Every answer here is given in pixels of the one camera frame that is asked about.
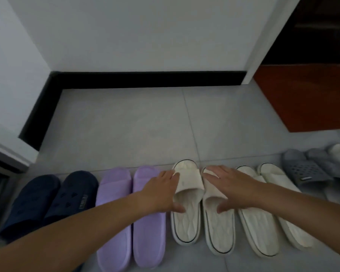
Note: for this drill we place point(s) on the person's right hand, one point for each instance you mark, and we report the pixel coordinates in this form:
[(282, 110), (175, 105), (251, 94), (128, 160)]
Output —
[(235, 189)]

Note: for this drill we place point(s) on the person's left hand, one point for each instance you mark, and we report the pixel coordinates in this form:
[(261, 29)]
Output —
[(158, 195)]

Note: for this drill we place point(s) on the purple slipper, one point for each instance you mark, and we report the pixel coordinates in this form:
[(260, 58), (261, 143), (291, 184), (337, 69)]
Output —
[(113, 184), (148, 240)]

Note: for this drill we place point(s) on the grey perforated slipper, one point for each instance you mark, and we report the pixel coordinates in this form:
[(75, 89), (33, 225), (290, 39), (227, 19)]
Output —
[(300, 167), (328, 164)]

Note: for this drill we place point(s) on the navy blue slipper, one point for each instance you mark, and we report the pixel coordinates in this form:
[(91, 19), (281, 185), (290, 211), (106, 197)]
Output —
[(73, 192), (28, 203)]

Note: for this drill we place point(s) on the person's left forearm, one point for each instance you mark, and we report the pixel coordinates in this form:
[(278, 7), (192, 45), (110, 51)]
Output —
[(68, 235)]

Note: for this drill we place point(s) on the person's right forearm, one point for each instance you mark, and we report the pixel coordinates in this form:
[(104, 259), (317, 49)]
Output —
[(306, 215)]

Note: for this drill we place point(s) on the red door mat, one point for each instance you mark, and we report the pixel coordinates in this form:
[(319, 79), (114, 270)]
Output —
[(308, 99)]

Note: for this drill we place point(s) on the black baseboard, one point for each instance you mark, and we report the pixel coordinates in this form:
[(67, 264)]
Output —
[(130, 79)]

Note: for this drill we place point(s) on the dark wooden door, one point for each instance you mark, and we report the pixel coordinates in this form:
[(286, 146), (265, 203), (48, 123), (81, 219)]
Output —
[(314, 31)]

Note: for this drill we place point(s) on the metal sliding door frame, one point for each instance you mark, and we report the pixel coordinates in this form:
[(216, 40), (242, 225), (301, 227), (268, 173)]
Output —
[(2, 172)]

